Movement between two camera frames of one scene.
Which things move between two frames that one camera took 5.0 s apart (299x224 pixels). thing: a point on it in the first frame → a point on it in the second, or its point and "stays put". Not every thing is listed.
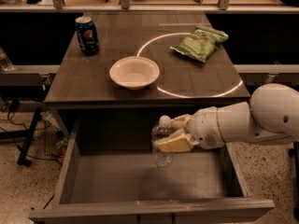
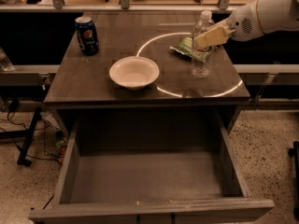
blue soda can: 87,35 stays put
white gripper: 204,129 → 242,22
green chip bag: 201,43 stays put
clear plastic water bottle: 163,129 → 202,59
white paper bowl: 135,72 stays put
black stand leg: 26,135 stays put
